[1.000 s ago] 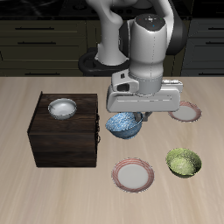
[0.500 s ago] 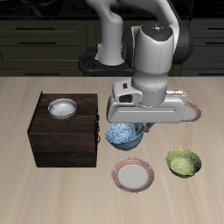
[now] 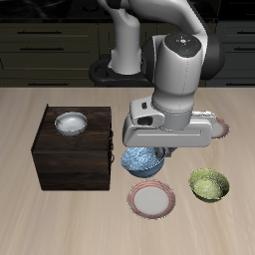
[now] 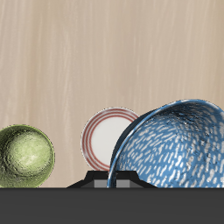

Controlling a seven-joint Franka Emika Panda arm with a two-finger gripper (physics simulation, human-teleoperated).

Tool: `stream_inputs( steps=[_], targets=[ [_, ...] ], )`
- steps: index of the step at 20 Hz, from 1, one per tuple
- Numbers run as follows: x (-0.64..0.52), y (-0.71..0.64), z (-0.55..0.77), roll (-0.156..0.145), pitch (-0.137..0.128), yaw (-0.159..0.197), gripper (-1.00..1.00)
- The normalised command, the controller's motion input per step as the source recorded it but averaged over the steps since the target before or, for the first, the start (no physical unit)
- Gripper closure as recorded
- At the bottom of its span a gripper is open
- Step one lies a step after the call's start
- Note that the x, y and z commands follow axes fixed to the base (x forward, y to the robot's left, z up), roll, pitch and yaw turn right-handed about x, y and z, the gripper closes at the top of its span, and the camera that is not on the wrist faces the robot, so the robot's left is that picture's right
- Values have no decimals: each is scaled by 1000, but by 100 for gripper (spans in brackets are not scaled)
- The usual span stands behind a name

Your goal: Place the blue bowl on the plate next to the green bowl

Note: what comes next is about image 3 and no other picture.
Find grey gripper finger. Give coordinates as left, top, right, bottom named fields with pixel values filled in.
left=154, top=146, right=166, bottom=160
left=164, top=146, right=178, bottom=158

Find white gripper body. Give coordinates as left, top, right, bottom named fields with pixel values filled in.
left=122, top=111, right=217, bottom=149

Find blue speckled bowl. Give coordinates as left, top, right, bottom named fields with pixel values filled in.
left=120, top=146, right=166, bottom=179

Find white plate with red rim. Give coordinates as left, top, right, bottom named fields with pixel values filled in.
left=127, top=179, right=177, bottom=220
left=210, top=117, right=231, bottom=140

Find green bowl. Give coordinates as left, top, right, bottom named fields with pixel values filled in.
left=188, top=167, right=231, bottom=204

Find white bowl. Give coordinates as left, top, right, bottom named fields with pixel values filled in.
left=54, top=111, right=89, bottom=137

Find dark wooden cabinet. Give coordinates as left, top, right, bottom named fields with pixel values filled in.
left=30, top=104, right=116, bottom=192

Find dark kitchen cupboards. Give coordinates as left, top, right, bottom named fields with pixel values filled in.
left=0, top=0, right=255, bottom=89

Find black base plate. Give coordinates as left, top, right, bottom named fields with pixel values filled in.
left=88, top=54, right=157, bottom=88

